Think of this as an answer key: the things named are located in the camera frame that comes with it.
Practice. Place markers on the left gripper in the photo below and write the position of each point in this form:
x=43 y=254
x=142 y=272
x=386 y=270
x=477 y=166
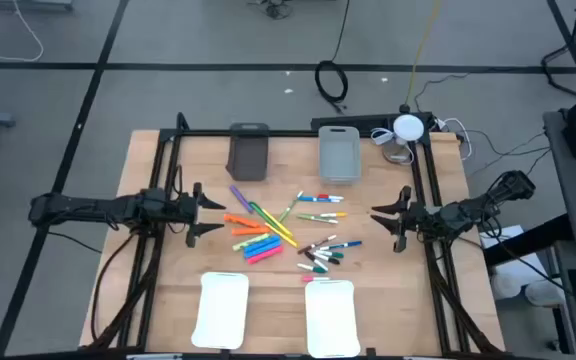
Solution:
x=179 y=211

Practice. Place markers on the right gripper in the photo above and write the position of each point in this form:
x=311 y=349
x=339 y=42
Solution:
x=420 y=220

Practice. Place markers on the orange highlighter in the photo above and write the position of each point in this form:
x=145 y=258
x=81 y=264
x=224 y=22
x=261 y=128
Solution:
x=250 y=231
x=240 y=220

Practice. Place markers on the purple highlighter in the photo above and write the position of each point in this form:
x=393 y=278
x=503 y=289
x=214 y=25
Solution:
x=240 y=198

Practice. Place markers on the light green highlighter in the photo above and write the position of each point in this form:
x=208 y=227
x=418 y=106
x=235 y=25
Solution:
x=250 y=242

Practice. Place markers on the green slim highlighter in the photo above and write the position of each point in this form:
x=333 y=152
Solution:
x=258 y=210

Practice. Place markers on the orange cap marker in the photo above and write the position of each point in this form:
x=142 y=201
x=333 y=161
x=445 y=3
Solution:
x=340 y=214

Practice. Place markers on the blue dry-erase marker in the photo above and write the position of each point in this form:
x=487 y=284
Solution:
x=348 y=245
x=313 y=199

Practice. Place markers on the blue highlighter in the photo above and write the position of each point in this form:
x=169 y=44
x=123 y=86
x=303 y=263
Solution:
x=262 y=244
x=263 y=250

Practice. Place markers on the green cap marker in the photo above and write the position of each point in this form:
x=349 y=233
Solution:
x=318 y=270
x=337 y=254

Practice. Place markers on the pink highlighter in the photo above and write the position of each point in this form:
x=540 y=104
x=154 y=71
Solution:
x=265 y=255

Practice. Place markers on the yellow slim highlighter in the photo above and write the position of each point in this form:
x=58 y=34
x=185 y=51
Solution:
x=278 y=222
x=284 y=236

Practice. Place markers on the red cap marker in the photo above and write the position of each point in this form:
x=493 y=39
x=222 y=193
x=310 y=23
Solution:
x=324 y=196

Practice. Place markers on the dark grey plastic bin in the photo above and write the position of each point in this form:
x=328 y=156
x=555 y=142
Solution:
x=248 y=155

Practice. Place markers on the black cap marker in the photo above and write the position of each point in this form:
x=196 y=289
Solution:
x=333 y=260
x=310 y=256

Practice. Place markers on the light grey plastic bin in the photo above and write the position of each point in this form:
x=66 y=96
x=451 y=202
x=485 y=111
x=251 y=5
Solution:
x=339 y=157

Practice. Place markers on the light green dry-erase marker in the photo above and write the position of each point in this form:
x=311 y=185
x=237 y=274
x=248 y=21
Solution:
x=290 y=206

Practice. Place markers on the brown dry-erase marker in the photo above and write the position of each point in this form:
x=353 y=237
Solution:
x=313 y=246

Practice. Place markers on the white plastic bin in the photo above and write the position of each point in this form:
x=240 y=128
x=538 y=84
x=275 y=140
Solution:
x=220 y=310
x=332 y=320

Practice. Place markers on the pink cap marker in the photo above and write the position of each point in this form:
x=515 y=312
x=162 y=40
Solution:
x=308 y=278

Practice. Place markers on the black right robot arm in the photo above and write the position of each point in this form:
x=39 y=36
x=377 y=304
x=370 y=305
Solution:
x=468 y=212

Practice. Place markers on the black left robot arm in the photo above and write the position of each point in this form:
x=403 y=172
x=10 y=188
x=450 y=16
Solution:
x=93 y=207

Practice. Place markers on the white round lamp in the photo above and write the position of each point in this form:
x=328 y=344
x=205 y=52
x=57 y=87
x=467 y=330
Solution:
x=408 y=128

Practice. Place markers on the black power strip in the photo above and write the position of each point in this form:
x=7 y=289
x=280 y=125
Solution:
x=353 y=122

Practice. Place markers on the white paper sheet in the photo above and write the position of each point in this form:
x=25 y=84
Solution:
x=510 y=234

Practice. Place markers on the white roll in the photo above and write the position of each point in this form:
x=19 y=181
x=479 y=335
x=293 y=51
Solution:
x=543 y=293
x=505 y=286

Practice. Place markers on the black desk beam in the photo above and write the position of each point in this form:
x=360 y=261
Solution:
x=560 y=224

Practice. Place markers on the black aluminium table frame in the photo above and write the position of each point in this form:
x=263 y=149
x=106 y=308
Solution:
x=208 y=133

